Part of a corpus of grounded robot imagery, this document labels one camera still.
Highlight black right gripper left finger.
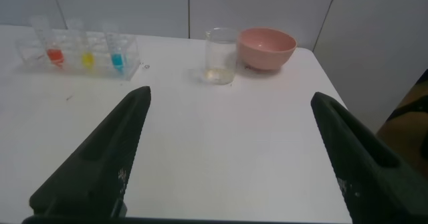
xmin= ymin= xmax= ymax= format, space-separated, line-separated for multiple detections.
xmin=29 ymin=86 xmax=152 ymax=218

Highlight test tube with blue pigment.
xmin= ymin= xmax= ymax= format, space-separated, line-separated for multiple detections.
xmin=102 ymin=22 xmax=128 ymax=74

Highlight clear glass beaker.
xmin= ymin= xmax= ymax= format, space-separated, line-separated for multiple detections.
xmin=203 ymin=27 xmax=239 ymax=86

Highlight clear acrylic test tube rack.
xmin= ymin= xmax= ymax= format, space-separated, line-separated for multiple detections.
xmin=15 ymin=29 xmax=140 ymax=82

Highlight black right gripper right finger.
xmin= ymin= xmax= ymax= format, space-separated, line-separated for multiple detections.
xmin=310 ymin=91 xmax=428 ymax=224

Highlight test tube with red pigment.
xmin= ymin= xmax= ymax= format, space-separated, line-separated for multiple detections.
xmin=29 ymin=15 xmax=65 ymax=68

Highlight test tube with yellow pigment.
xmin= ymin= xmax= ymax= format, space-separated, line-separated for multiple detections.
xmin=66 ymin=18 xmax=96 ymax=70

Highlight pink bowl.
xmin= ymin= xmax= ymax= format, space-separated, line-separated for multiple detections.
xmin=237 ymin=27 xmax=298 ymax=72

